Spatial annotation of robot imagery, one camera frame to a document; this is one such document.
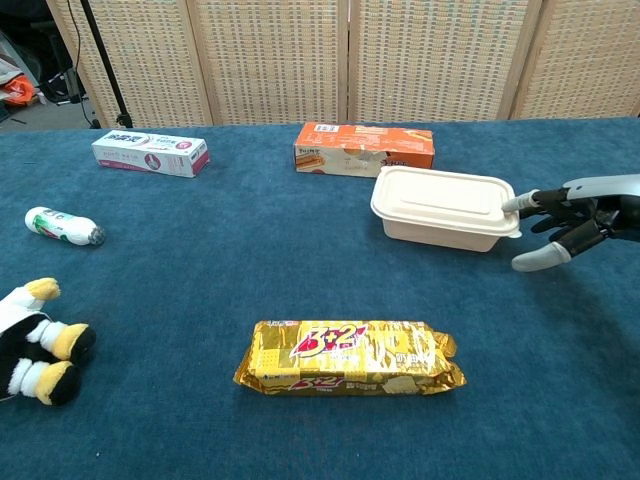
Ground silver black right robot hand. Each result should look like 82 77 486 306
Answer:
501 173 640 273

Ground cream lidded food container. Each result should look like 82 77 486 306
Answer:
370 166 523 253

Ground woven wooden folding screen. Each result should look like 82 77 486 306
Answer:
45 0 640 129

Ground orange snack carton box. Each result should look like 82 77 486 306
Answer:
292 121 435 179

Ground gold foil biscuit pack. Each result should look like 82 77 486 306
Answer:
232 319 468 397

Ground blue felt table cover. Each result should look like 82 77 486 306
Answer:
0 117 640 480

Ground white purple toothpaste box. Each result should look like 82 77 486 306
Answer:
91 129 211 179

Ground black tripod stand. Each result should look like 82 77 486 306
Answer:
79 0 135 130

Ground small white green bottle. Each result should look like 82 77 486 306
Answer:
24 206 107 247

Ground black white plush doll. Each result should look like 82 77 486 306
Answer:
0 277 98 407

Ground orange plastic bag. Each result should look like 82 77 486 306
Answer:
0 74 39 107

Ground thin black floor cable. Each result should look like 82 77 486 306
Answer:
67 0 101 129

